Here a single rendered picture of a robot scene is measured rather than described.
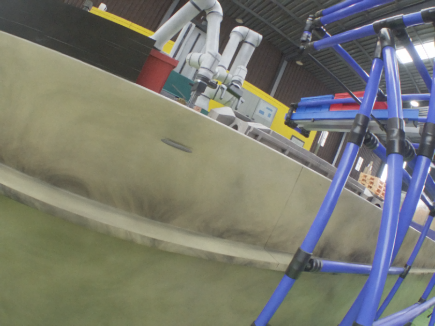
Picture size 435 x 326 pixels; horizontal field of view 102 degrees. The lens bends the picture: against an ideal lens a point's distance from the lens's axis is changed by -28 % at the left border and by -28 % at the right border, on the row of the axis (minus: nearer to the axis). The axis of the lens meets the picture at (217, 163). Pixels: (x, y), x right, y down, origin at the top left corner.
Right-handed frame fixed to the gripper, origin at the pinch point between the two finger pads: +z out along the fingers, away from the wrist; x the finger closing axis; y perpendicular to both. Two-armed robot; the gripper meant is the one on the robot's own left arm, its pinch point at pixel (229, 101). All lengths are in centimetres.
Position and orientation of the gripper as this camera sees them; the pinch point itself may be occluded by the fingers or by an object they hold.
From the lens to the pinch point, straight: 168.6
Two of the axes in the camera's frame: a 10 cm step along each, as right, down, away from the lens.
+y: 5.3, -1.5, -8.3
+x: 7.9, 4.5, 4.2
